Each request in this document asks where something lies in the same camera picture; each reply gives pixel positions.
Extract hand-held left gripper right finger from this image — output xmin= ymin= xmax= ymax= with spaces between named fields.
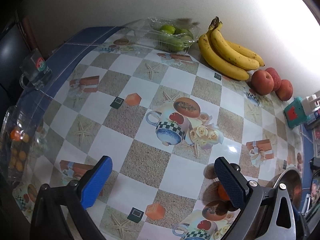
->
xmin=214 ymin=156 xmax=297 ymax=240

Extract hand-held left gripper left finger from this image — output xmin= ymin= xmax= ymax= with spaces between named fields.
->
xmin=29 ymin=156 xmax=113 ymax=240

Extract tangerine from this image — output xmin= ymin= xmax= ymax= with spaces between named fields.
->
xmin=217 ymin=184 xmax=232 ymax=202

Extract clear tray of green fruits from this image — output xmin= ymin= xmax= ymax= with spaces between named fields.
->
xmin=125 ymin=16 xmax=202 ymax=54

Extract black charger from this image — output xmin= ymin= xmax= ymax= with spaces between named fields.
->
xmin=309 ymin=157 xmax=320 ymax=173

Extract clear box of kumquats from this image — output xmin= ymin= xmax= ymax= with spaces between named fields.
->
xmin=0 ymin=105 xmax=48 ymax=180

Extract teal tin box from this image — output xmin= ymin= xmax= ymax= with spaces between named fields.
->
xmin=283 ymin=97 xmax=312 ymax=129

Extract red apples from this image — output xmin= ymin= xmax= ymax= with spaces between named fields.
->
xmin=251 ymin=70 xmax=275 ymax=96

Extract red apple behind box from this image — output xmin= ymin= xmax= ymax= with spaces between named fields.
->
xmin=276 ymin=79 xmax=293 ymax=101

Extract red apple middle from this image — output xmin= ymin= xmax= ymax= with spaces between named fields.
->
xmin=265 ymin=67 xmax=282 ymax=92

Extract checked tablecloth with blue border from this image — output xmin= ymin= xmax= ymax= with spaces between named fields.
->
xmin=0 ymin=25 xmax=315 ymax=240

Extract glass mug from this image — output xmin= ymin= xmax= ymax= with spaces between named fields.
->
xmin=19 ymin=49 xmax=52 ymax=90

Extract yellow banana bunch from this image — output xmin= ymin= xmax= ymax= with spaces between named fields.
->
xmin=198 ymin=17 xmax=265 ymax=81

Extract dark furniture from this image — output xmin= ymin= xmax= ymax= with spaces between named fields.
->
xmin=0 ymin=17 xmax=33 ymax=98

